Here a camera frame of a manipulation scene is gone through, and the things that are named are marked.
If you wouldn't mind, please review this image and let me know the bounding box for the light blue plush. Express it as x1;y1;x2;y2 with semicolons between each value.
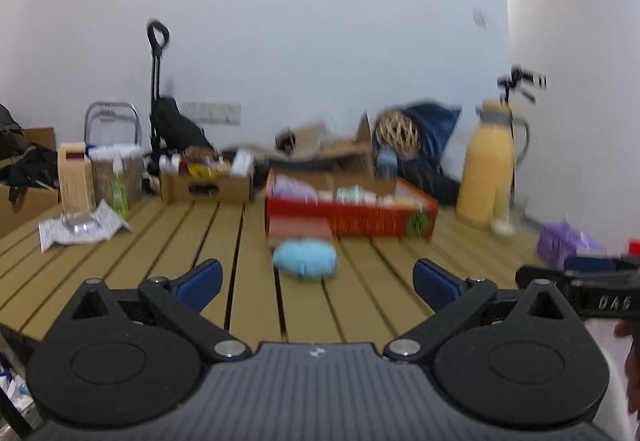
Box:
272;239;338;279

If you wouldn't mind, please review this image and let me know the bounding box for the iridescent white soft bag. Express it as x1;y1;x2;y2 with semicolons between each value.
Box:
335;185;378;205

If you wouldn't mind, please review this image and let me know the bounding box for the lilac fuzzy headband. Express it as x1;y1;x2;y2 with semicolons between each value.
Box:
269;174;318;201

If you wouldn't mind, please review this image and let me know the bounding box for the person's hand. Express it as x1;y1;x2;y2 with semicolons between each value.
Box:
614;321;640;414

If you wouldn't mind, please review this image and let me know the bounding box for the purple tissue pack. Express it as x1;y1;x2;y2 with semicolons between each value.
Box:
536;221;605;270

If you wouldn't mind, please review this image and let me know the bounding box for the glass cup with candle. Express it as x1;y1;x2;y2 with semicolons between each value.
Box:
490;200;516;239

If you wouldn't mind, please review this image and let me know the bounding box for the small brown cardboard tray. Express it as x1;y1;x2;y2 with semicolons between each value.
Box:
160;158;252;204

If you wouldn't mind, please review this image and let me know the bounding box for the silver foil packet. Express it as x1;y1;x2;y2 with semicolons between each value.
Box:
61;212;101;235

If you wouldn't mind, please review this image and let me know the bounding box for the green spray bottle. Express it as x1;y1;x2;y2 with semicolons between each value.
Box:
111;155;129;216

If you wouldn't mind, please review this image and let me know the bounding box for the black carry case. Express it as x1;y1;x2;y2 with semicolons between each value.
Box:
398;159;460;207

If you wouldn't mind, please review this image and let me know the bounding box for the pink layered sponge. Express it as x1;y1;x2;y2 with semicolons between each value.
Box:
267;216;333;248

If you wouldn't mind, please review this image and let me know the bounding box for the red cardboard box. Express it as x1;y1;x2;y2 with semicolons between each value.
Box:
264;170;439;239

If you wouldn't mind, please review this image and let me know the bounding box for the yellow thermos jug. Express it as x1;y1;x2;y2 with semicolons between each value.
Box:
456;100;530;230

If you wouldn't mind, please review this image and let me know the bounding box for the white paper leaflet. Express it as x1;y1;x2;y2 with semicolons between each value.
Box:
38;200;132;253

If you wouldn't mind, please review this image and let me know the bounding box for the clear grain container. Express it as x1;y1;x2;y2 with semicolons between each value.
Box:
88;144;143;211

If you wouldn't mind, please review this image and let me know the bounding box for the blue water bottle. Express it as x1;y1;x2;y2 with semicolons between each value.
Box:
375;147;398;180

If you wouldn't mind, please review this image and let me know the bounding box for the tan paper carton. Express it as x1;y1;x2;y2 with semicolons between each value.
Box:
58;142;96;213

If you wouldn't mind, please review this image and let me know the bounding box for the black folding cart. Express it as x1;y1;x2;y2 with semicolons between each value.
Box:
145;19;214;162

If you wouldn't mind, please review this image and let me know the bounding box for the large brown cardboard box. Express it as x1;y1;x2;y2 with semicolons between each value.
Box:
1;127;60;237

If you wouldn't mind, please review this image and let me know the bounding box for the open brown cardboard box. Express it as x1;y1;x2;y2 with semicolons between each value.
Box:
318;112;374;178

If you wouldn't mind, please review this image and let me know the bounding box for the dark blue cushion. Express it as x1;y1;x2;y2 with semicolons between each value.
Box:
372;101;462;166

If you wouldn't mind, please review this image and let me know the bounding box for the silver folding chair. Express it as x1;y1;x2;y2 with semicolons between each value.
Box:
82;101;142;146

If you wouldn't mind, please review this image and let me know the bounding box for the wicker rattan ball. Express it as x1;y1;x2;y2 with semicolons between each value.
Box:
373;110;421;159

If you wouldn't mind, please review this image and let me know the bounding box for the beige fleece slipper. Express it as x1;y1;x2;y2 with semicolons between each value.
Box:
224;121;329;162

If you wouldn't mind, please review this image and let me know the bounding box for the black green backpack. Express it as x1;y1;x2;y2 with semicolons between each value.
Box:
0;105;27;160

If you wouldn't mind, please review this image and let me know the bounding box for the white wall socket strip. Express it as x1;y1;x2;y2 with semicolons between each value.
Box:
179;102;242;126

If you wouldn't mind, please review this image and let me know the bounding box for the black camera tripod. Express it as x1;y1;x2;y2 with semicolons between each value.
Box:
497;65;548;105

